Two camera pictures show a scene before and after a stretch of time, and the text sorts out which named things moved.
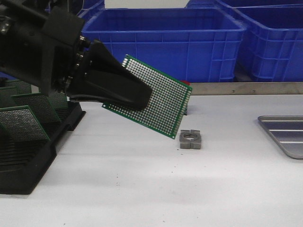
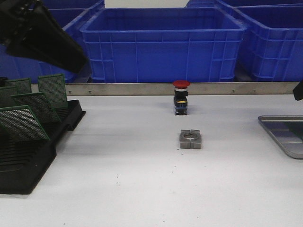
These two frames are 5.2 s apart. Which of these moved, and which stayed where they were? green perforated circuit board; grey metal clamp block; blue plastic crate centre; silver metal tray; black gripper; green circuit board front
Moved: black gripper; green perforated circuit board
Stayed: grey metal clamp block; blue plastic crate centre; green circuit board front; silver metal tray
